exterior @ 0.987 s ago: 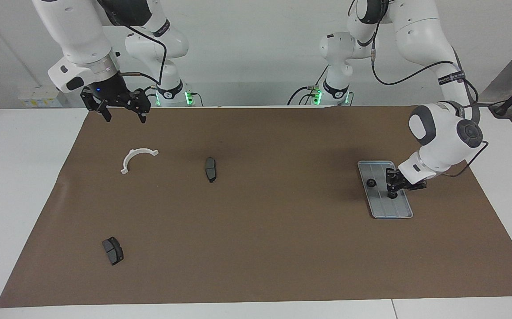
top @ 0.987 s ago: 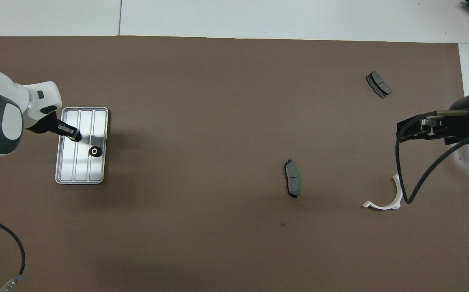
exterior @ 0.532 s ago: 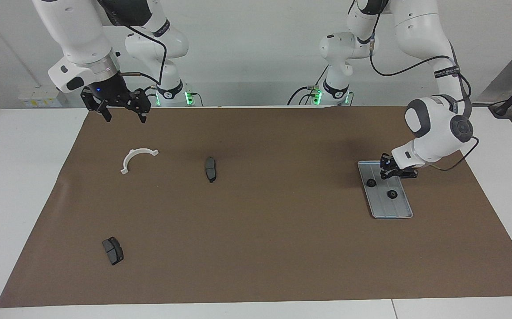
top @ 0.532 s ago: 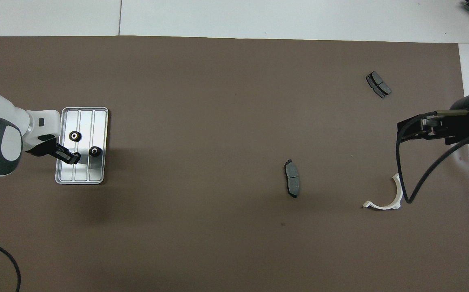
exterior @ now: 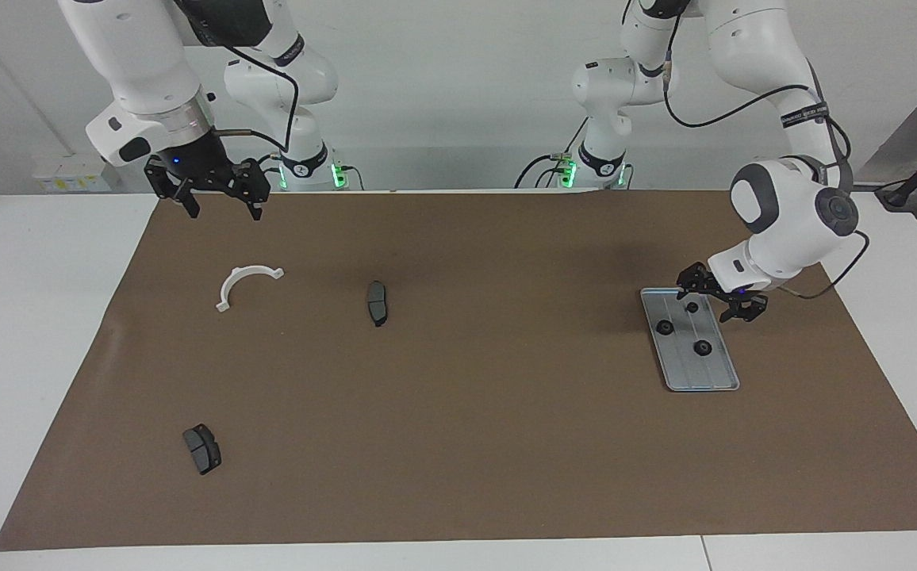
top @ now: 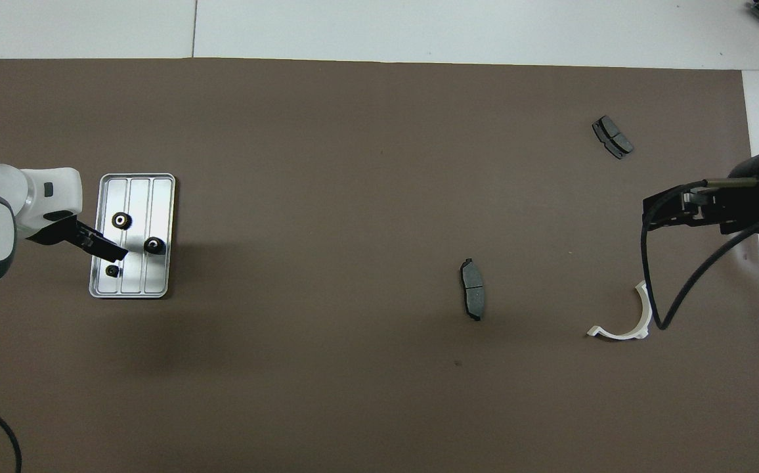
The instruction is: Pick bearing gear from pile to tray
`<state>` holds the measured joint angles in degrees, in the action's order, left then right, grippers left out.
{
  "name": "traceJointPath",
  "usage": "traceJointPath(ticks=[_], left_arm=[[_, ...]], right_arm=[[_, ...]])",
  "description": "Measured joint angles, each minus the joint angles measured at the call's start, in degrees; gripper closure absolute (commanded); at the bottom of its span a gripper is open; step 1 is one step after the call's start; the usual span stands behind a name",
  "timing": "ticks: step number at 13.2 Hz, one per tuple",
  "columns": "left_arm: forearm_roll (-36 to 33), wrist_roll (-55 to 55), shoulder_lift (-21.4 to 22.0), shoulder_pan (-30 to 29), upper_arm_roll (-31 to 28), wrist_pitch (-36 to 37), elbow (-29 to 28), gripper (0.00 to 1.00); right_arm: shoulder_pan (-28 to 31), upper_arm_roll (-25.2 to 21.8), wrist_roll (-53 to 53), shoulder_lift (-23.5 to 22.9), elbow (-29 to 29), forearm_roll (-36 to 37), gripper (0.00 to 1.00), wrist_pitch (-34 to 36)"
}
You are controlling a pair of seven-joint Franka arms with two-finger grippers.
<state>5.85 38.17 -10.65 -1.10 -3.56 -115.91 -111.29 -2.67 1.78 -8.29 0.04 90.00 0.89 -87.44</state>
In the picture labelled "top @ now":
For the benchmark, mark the long grey brake pad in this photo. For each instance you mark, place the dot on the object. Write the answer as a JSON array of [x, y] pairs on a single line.
[[473, 292]]

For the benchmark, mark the large black bearing gear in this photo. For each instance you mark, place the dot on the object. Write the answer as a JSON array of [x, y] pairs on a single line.
[[154, 246], [121, 221]]

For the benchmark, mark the brown table mat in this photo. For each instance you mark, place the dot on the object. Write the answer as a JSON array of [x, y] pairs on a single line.
[[353, 197]]

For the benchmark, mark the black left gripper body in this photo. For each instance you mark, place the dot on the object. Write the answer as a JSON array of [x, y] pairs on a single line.
[[58, 231]]

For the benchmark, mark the white curved plastic bracket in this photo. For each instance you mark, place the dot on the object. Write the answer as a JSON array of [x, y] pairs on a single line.
[[646, 309]]

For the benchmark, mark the short grey brake pad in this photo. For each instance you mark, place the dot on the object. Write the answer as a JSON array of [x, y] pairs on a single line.
[[616, 136]]

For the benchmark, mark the silver metal tray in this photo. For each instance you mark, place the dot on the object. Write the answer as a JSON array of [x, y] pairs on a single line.
[[156, 197]]

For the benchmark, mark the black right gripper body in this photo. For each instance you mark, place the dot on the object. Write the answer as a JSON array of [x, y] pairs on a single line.
[[714, 207]]

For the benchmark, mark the small black bearing gear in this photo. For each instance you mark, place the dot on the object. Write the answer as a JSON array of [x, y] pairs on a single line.
[[113, 270]]

